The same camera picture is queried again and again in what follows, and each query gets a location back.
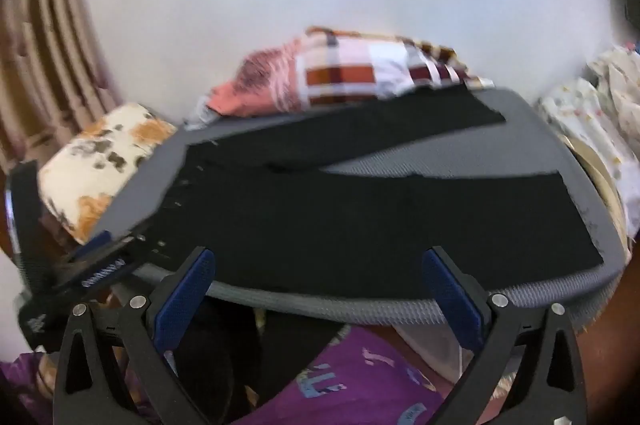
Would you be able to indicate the purple printed shirt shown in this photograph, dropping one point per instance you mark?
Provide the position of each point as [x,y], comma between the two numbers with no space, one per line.
[359,378]

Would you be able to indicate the black trousers on legs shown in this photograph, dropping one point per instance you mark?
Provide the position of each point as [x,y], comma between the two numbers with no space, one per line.
[224,354]

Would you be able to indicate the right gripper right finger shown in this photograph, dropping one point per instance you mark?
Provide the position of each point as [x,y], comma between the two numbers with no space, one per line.
[549,386]

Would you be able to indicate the grey mesh mattress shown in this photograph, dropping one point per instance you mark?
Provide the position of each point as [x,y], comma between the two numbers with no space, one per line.
[522,144]

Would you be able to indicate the floral white orange pillow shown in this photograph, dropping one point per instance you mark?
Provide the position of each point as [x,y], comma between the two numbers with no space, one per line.
[82,179]

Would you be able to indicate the beige patterned curtain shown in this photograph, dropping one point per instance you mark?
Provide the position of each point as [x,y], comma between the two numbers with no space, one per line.
[53,80]

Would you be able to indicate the white patterned cloth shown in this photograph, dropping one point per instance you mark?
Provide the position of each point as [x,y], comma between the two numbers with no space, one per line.
[603,113]

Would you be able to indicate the black denim pants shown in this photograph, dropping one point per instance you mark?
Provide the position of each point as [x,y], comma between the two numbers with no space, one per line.
[339,205]

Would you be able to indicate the pink checkered pillow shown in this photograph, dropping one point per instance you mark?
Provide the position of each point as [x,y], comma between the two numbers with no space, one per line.
[326,67]

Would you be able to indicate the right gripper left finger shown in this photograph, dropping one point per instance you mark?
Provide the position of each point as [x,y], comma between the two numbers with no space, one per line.
[89,388]

